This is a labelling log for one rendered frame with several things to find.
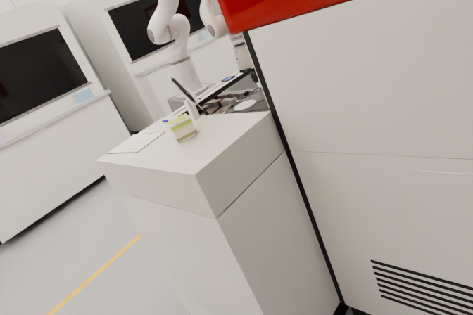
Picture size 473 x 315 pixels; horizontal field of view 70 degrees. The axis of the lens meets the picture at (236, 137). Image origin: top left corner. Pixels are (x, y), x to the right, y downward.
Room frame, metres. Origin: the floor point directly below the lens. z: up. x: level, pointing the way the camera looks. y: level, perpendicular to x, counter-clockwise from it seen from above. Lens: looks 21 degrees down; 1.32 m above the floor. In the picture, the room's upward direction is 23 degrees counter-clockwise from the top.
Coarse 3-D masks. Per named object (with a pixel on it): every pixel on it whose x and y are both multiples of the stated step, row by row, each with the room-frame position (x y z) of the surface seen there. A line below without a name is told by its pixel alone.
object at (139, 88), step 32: (96, 0) 4.54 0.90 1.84; (128, 0) 4.80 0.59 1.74; (192, 0) 5.44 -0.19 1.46; (96, 32) 4.70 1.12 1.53; (128, 32) 4.66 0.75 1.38; (192, 32) 5.29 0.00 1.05; (96, 64) 5.05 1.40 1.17; (128, 64) 4.53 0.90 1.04; (160, 64) 4.52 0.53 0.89; (224, 64) 5.22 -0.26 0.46; (128, 96) 4.74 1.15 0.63; (160, 96) 4.42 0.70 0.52; (128, 128) 5.13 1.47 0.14
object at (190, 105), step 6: (180, 90) 1.24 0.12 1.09; (186, 90) 1.25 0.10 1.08; (186, 96) 1.22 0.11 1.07; (192, 96) 1.24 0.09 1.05; (186, 102) 1.24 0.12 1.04; (192, 102) 1.22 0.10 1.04; (198, 102) 1.23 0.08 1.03; (192, 108) 1.24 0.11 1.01; (192, 114) 1.24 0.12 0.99; (198, 114) 1.25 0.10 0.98; (192, 120) 1.25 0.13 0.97
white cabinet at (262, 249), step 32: (256, 192) 0.89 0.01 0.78; (288, 192) 0.98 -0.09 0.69; (160, 224) 1.07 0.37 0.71; (192, 224) 0.90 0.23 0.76; (224, 224) 0.80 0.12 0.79; (256, 224) 0.86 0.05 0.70; (288, 224) 0.94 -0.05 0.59; (160, 256) 1.21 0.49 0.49; (192, 256) 0.99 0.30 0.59; (224, 256) 0.83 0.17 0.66; (256, 256) 0.83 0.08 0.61; (288, 256) 0.91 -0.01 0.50; (320, 256) 1.00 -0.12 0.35; (192, 288) 1.11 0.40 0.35; (224, 288) 0.91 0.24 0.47; (256, 288) 0.80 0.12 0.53; (288, 288) 0.87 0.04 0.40; (320, 288) 0.96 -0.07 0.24
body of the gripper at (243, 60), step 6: (234, 48) 1.39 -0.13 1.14; (240, 48) 1.38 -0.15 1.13; (246, 48) 1.37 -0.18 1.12; (234, 54) 1.39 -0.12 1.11; (240, 54) 1.38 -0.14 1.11; (246, 54) 1.37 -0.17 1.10; (240, 60) 1.38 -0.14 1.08; (246, 60) 1.38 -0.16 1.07; (240, 66) 1.39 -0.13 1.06; (246, 66) 1.38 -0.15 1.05; (252, 66) 1.38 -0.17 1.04
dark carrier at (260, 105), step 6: (258, 90) 1.52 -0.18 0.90; (252, 96) 1.47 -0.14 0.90; (258, 96) 1.43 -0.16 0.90; (264, 96) 1.40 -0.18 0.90; (240, 102) 1.46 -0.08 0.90; (258, 102) 1.36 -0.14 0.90; (264, 102) 1.33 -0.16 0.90; (246, 108) 1.34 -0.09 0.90; (252, 108) 1.31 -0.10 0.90; (258, 108) 1.28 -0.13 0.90; (264, 108) 1.25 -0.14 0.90
